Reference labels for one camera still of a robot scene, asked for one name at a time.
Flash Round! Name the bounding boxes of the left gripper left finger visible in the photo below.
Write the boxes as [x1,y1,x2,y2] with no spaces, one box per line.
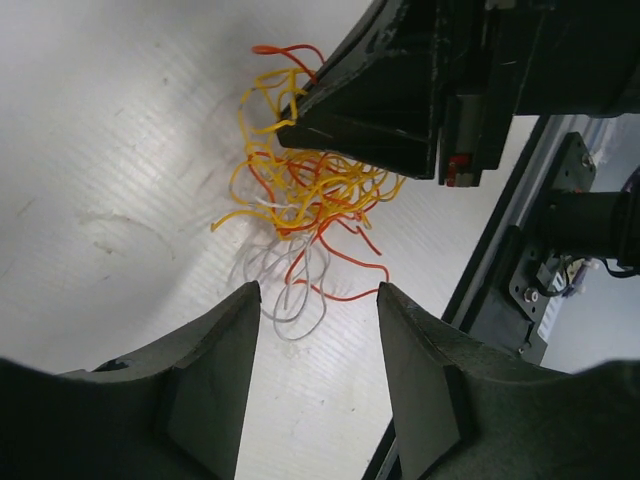
[1,281,261,479]

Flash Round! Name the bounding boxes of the white thin wire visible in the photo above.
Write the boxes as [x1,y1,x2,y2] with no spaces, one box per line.
[229,197,332,342]

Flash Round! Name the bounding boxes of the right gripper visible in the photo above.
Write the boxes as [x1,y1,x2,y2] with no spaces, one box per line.
[280,1,639,187]

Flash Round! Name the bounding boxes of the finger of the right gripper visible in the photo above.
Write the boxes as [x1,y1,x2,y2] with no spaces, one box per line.
[276,29,441,181]

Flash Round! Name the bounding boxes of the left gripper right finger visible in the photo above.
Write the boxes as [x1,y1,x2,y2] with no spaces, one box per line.
[377,283,639,479]

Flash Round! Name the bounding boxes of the yellow orange wires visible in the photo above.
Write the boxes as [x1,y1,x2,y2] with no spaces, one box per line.
[209,43,407,304]

